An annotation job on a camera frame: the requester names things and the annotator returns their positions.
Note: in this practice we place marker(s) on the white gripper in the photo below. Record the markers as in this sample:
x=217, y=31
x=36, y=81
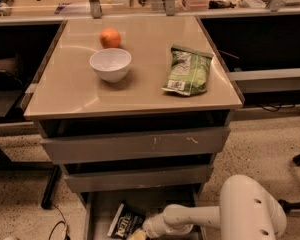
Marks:
x=152, y=226

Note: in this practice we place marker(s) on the blue kettle chip bag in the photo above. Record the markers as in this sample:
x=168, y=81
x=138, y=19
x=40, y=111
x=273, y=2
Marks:
x=125, y=222

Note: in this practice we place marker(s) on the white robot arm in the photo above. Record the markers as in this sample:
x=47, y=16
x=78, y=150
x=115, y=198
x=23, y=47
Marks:
x=246, y=211

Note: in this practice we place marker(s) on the bottom grey open drawer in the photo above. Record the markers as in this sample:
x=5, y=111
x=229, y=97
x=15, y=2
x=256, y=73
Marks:
x=102, y=206

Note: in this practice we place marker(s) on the middle grey drawer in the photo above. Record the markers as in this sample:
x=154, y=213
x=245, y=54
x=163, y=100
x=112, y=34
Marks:
x=138, y=179

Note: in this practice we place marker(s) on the top grey drawer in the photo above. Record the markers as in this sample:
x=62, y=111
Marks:
x=137, y=145

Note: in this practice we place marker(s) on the grey drawer cabinet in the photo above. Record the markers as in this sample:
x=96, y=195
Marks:
x=71, y=100

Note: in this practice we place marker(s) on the green chip bag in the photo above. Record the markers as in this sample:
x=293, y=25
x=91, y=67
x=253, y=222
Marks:
x=189, y=71

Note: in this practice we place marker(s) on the black table leg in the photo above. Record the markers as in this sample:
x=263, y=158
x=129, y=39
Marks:
x=53, y=178

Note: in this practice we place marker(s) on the white bowl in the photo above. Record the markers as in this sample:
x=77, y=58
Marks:
x=111, y=64

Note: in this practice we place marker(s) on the orange fruit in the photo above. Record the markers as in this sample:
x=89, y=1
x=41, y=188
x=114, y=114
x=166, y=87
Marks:
x=110, y=38

